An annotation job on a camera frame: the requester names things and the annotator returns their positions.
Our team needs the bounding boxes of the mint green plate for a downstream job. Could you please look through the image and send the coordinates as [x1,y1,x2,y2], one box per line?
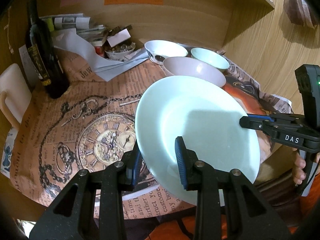
[135,75,260,205]

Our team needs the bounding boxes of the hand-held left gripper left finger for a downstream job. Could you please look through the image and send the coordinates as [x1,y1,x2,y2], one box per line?
[30,142,143,240]

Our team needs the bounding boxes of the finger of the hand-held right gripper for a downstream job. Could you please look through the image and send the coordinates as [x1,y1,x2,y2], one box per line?
[246,114,275,122]
[239,117,273,132]

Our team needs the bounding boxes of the white bowl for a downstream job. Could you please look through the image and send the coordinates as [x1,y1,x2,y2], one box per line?
[144,40,188,64]

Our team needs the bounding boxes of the cream mug with handle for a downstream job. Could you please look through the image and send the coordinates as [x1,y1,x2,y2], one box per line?
[0,63,32,130]

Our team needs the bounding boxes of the newspaper print table mat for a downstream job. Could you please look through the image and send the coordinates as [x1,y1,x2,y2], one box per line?
[10,47,293,220]

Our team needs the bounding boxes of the mint green bowl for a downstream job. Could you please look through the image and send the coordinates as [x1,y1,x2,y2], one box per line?
[191,48,229,72]

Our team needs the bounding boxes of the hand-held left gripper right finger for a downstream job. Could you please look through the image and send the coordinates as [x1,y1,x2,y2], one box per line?
[175,136,294,240]

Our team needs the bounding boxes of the white charging cable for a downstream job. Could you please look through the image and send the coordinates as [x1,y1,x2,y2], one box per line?
[5,6,14,54]

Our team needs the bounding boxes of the white paper sheet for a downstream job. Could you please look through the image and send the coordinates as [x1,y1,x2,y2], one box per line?
[54,31,150,82]

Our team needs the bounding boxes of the blue cartoon sticker card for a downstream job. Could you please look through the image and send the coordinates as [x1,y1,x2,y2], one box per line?
[0,126,13,178]

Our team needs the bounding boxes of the small bowl of trinkets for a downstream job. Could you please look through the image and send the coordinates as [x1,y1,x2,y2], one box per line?
[104,42,137,61]

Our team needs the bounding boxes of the white paper note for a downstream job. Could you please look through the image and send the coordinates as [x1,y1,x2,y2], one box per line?
[19,44,38,80]

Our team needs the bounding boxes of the pale pink bowl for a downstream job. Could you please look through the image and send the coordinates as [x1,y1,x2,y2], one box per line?
[162,57,227,88]

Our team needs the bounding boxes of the person's right hand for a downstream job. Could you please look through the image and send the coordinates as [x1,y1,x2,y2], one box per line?
[291,150,307,185]

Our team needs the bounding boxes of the dark wine bottle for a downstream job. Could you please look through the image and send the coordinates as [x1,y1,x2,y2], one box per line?
[26,0,69,99]

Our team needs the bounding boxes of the striped mauve curtain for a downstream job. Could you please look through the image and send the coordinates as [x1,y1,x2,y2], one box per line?
[284,0,318,28]

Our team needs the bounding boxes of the white folded card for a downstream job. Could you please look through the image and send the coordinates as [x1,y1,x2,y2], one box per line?
[107,29,131,46]

